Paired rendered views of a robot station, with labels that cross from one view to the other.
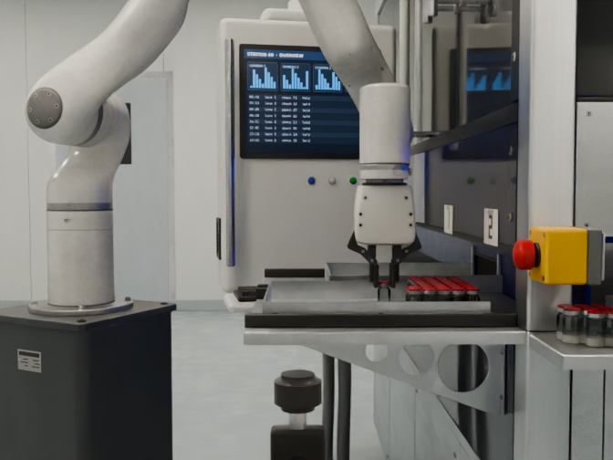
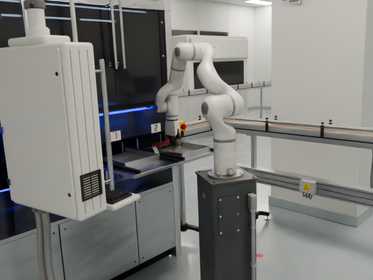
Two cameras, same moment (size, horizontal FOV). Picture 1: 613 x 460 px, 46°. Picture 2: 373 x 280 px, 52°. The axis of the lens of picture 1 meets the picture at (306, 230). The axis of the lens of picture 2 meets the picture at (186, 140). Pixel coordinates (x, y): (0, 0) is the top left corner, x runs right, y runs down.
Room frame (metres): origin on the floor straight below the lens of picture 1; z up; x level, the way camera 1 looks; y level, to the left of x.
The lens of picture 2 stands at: (2.89, 1.67, 1.45)
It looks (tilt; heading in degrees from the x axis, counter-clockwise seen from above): 11 degrees down; 225
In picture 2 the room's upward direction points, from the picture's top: 2 degrees counter-clockwise
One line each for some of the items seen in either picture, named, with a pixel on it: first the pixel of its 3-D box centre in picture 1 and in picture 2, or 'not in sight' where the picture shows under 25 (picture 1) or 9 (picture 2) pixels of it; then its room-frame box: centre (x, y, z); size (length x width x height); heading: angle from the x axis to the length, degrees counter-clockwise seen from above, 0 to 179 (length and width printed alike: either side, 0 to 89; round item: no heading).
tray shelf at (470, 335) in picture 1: (382, 301); (154, 157); (1.37, -0.15, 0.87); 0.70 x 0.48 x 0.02; 1
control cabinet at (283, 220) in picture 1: (304, 152); (49, 125); (2.11, 0.01, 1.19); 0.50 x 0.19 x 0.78; 101
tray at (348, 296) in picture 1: (368, 300); (177, 149); (1.20, -0.10, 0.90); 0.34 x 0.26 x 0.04; 90
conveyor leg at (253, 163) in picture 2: not in sight; (253, 177); (0.25, -0.17, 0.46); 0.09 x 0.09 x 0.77; 1
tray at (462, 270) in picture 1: (406, 276); (125, 156); (1.54, -0.21, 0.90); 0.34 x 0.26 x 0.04; 91
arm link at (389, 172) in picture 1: (386, 173); (171, 116); (1.21, -0.13, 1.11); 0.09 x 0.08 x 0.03; 90
